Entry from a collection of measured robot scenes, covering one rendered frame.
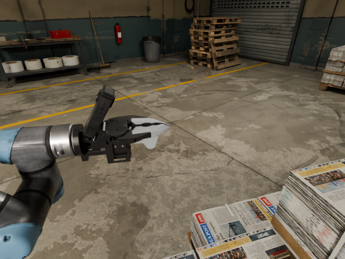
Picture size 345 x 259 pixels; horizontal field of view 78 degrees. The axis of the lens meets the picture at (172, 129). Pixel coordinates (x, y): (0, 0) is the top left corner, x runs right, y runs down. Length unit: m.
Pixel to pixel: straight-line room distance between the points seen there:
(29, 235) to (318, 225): 0.65
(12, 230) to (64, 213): 1.64
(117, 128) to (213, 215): 0.78
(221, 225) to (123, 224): 0.97
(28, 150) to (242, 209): 0.98
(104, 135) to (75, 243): 1.47
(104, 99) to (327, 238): 0.62
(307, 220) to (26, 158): 0.71
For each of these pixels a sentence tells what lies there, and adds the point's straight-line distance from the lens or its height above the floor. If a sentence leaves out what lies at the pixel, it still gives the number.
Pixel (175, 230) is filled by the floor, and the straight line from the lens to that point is 1.81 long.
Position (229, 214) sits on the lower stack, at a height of 0.60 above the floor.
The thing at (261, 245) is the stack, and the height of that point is 0.83.
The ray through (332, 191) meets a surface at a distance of 0.70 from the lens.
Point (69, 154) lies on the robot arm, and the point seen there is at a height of 1.20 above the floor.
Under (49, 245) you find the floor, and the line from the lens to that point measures 1.95.
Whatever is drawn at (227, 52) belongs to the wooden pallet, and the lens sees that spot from 6.75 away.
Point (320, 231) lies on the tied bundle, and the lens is 0.72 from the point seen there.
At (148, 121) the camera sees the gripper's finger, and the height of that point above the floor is 1.24.
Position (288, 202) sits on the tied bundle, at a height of 0.97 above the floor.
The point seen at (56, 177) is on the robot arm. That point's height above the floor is 1.13.
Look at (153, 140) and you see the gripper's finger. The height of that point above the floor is 1.21.
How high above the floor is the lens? 1.47
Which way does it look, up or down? 29 degrees down
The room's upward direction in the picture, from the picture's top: straight up
